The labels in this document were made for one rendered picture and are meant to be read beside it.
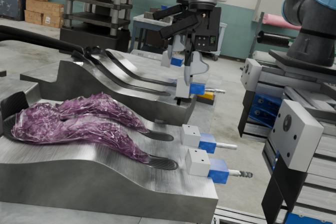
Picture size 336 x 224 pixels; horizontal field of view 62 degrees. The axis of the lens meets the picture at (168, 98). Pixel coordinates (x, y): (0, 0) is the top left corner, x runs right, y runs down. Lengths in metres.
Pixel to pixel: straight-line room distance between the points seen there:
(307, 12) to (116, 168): 0.83
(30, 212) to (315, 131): 0.48
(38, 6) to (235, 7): 4.64
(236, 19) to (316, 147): 6.77
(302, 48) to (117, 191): 0.78
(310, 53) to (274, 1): 6.11
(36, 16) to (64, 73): 6.72
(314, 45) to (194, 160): 0.65
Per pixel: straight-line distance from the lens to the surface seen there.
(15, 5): 7.63
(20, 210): 0.52
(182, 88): 0.76
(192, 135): 0.61
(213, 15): 0.76
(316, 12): 1.05
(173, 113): 0.74
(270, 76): 1.01
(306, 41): 1.05
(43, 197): 0.51
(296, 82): 1.04
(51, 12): 7.39
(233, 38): 7.29
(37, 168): 0.48
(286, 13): 1.20
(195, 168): 0.52
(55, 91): 0.87
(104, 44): 4.68
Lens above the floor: 1.14
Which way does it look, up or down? 19 degrees down
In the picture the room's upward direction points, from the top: 12 degrees clockwise
